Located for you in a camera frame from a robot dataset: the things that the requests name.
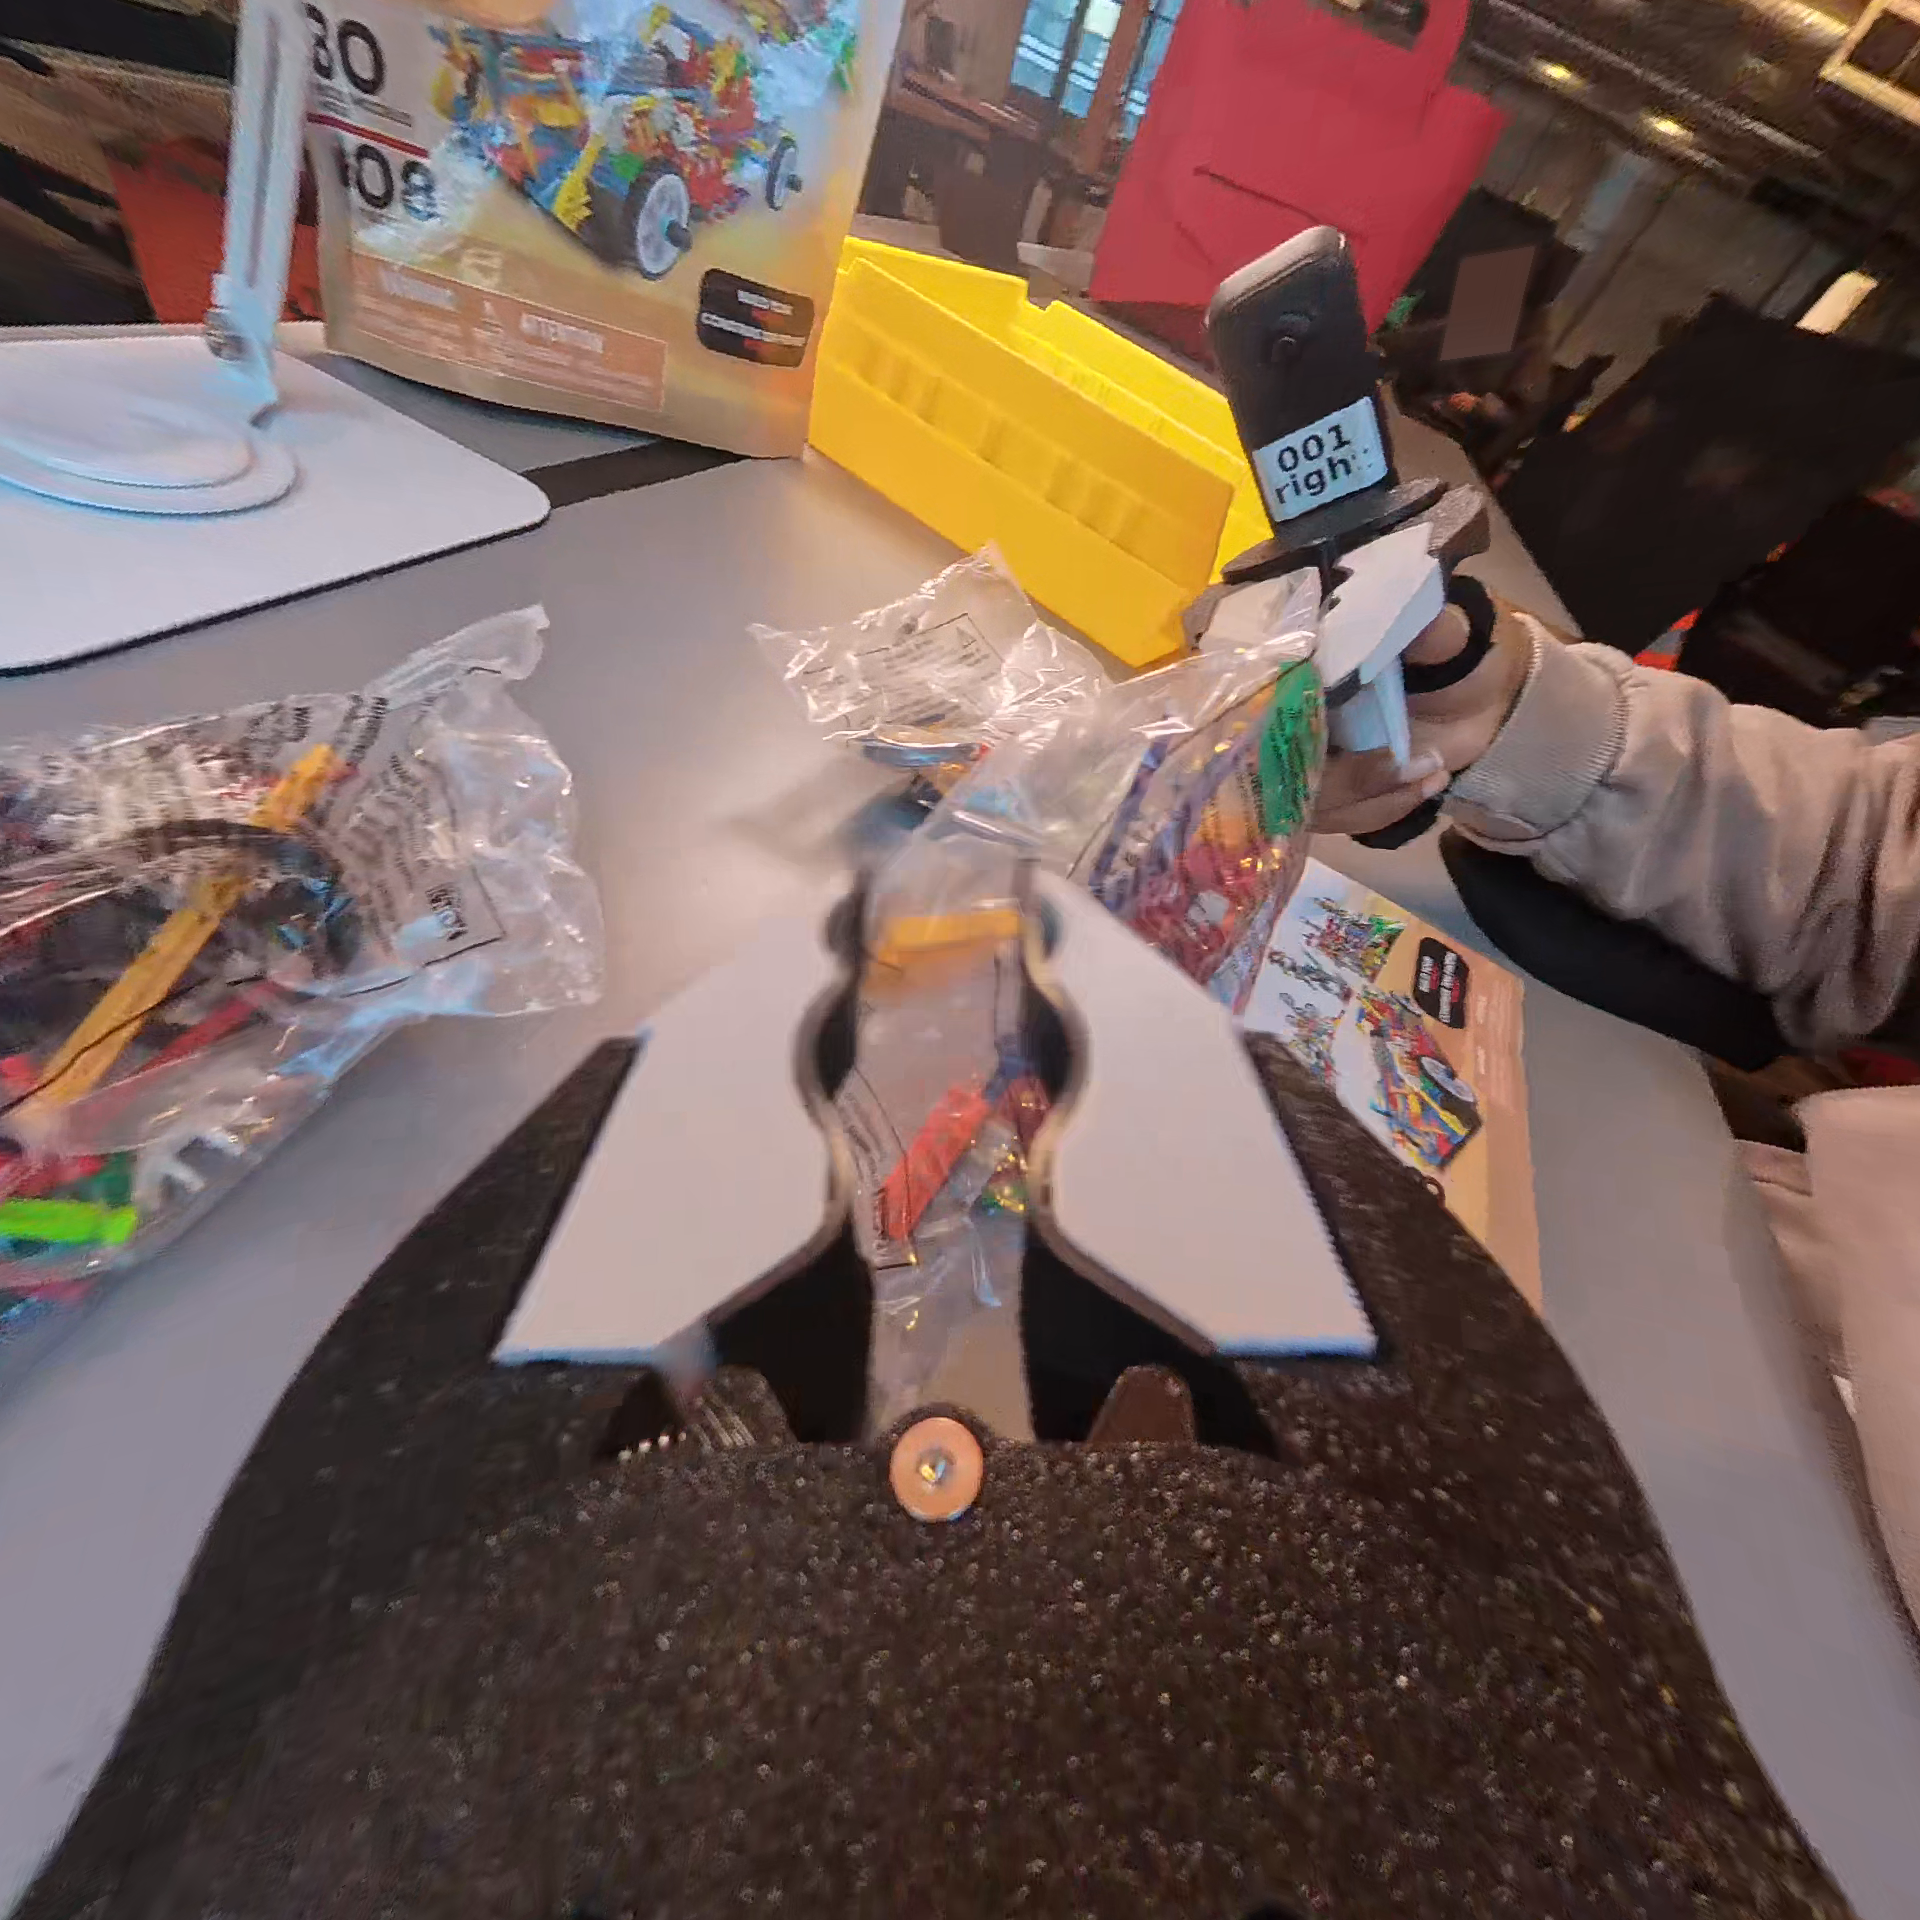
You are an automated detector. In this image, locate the wooden document stand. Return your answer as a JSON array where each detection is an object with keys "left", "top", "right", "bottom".
[{"left": 0, "top": 0, "right": 553, "bottom": 674}]

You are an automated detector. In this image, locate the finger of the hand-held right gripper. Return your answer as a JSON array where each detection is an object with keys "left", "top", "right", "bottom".
[
  {"left": 1316, "top": 529, "right": 1449, "bottom": 780},
  {"left": 1182, "top": 574, "right": 1333, "bottom": 666}
]

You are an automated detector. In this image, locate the small clear bag of pieces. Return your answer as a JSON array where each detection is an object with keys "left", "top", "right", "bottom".
[{"left": 747, "top": 543, "right": 1116, "bottom": 801}]

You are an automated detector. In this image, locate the toy building set pouch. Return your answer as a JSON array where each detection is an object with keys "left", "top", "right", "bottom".
[{"left": 300, "top": 0, "right": 906, "bottom": 461}]

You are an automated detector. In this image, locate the red felt bag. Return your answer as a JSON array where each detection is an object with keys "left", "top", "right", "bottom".
[{"left": 1089, "top": 0, "right": 1513, "bottom": 326}]

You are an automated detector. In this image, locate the grey desk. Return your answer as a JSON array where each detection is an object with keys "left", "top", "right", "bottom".
[{"left": 0, "top": 323, "right": 1920, "bottom": 1920}]

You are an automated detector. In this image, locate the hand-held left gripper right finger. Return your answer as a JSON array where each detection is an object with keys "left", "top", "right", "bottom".
[{"left": 1020, "top": 870, "right": 1379, "bottom": 1361}]

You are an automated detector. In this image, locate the person's right hand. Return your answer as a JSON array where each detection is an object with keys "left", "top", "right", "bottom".
[{"left": 1314, "top": 603, "right": 1542, "bottom": 846}]

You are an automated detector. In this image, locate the large clear bag of pieces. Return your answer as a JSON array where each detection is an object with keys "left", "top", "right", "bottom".
[{"left": 0, "top": 607, "right": 605, "bottom": 1340}]

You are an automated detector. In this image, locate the yellow plastic bin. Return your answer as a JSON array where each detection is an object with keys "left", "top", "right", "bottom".
[{"left": 806, "top": 237, "right": 1281, "bottom": 666}]

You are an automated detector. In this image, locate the black chair armrest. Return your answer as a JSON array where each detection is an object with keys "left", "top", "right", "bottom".
[{"left": 1438, "top": 833, "right": 1789, "bottom": 1077}]

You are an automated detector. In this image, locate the colourful instruction booklet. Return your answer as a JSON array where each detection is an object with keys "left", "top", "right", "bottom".
[{"left": 1241, "top": 854, "right": 1547, "bottom": 1316}]

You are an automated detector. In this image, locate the person's torso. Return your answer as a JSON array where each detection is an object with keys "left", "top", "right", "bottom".
[{"left": 1725, "top": 1087, "right": 1920, "bottom": 1625}]

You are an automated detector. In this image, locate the clear bag of red pieces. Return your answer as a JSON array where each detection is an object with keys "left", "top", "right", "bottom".
[{"left": 832, "top": 598, "right": 1333, "bottom": 1421}]

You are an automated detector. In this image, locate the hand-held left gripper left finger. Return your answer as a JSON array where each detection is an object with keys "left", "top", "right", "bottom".
[{"left": 492, "top": 895, "right": 875, "bottom": 1369}]

